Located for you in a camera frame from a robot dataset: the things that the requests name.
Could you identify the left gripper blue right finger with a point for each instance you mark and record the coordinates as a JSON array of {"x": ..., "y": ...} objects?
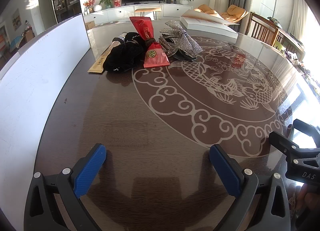
[{"x": 272, "y": 211}]

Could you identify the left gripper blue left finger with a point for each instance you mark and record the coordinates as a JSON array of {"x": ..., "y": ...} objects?
[{"x": 41, "y": 209}]

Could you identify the gold cosmetic tube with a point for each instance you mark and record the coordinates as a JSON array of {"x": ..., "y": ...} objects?
[{"x": 97, "y": 67}]

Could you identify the rhinestone silver bow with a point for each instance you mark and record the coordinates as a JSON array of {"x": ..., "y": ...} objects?
[{"x": 187, "y": 43}]

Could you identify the black velvet pouch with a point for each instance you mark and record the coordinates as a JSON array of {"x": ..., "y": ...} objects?
[{"x": 129, "y": 54}]

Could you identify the red snack packet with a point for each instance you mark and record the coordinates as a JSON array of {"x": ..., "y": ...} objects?
[{"x": 154, "y": 55}]

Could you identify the person right hand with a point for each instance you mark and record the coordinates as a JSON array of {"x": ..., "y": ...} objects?
[{"x": 308, "y": 204}]

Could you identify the large white open box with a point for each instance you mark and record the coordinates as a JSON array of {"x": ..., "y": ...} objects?
[{"x": 30, "y": 84}]

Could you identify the wooden dining chair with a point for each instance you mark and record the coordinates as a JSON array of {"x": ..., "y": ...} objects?
[{"x": 262, "y": 29}]

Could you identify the orange lounge chair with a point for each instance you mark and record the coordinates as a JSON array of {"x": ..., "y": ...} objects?
[{"x": 233, "y": 14}]

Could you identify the flat white box with lid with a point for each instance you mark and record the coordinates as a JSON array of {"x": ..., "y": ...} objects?
[{"x": 194, "y": 20}]

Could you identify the clear glass hair clip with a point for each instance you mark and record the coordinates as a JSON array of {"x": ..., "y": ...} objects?
[{"x": 172, "y": 48}]

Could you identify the white tv cabinet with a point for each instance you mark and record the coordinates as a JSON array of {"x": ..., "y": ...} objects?
[{"x": 122, "y": 14}]

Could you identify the red flower vase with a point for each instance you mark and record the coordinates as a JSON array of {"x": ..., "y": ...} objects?
[{"x": 89, "y": 5}]

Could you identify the green potted plant left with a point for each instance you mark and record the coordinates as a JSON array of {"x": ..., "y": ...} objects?
[{"x": 107, "y": 3}]

